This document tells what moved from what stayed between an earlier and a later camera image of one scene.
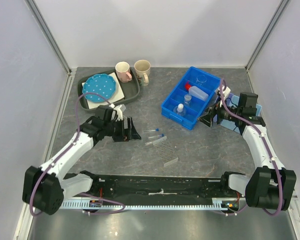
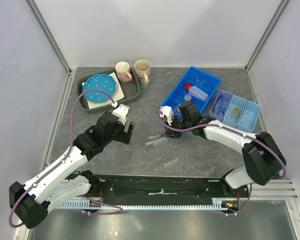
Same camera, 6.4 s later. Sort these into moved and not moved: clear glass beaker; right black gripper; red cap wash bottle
Moved: right black gripper
Not moved: clear glass beaker; red cap wash bottle
